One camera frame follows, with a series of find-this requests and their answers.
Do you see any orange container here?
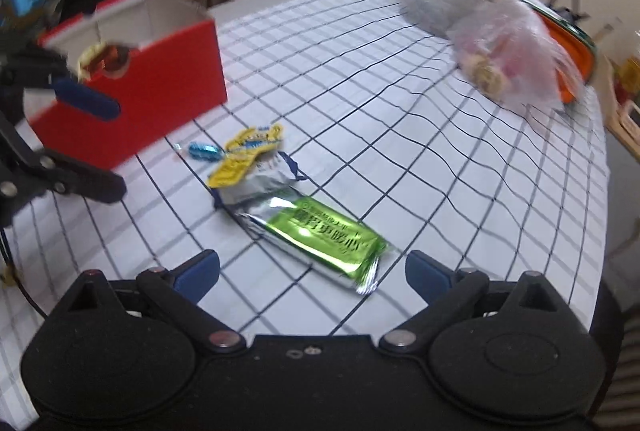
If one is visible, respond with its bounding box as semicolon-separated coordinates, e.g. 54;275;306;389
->
517;0;599;105

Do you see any round golden pastry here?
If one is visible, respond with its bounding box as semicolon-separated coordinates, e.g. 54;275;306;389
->
467;61;509;100

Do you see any clear plastic bag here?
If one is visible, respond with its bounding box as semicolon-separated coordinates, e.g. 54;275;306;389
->
392;0;586;110

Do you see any black cable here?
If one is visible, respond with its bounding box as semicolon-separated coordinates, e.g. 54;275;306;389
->
0;226;49;318

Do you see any white and blue packet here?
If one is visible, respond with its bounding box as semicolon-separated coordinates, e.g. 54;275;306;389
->
212;150;307;218

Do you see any red snack packet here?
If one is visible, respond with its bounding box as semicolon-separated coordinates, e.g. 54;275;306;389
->
77;40;132;80

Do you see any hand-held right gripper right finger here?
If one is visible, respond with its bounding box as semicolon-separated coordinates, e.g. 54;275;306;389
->
378;249;577;355

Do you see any wooden cabinet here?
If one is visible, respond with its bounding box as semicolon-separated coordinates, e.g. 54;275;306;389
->
602;54;640;153

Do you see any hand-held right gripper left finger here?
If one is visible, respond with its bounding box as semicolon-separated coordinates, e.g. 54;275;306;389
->
50;249;247;356

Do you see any red cardboard box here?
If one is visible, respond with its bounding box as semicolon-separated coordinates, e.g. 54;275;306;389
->
22;0;230;171

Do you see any blue wrapped candy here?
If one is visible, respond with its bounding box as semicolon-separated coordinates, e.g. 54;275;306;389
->
174;140;224;163

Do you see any green foil packet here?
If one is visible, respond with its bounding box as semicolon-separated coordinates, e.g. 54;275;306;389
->
239;195;390;296

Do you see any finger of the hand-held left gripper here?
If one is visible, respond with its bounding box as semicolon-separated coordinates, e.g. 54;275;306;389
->
0;110;127;226
0;44;122;120

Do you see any yellow cartoon packet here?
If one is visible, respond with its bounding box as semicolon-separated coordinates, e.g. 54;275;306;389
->
207;124;286;189

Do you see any checked tablecloth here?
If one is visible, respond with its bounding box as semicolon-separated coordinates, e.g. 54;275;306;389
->
0;0;609;431

